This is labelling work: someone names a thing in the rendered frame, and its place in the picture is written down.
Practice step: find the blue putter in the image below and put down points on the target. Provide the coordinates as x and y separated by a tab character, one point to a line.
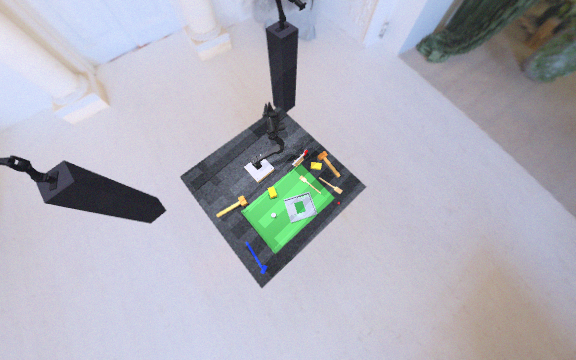
264	266

